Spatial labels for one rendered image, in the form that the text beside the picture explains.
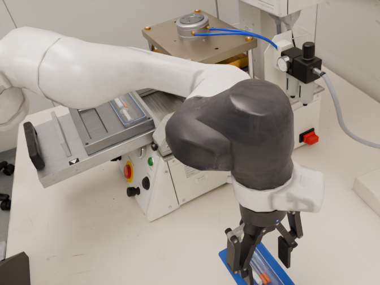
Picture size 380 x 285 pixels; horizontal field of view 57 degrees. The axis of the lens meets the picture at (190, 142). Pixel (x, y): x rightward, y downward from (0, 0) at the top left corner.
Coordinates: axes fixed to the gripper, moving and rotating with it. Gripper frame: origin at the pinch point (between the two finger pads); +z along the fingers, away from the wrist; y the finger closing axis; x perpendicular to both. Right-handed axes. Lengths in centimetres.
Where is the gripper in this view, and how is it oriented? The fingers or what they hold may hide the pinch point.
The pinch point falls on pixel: (266, 264)
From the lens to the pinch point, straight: 72.3
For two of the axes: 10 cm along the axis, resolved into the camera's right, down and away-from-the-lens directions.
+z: 1.6, 7.6, 6.3
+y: -8.9, 3.8, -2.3
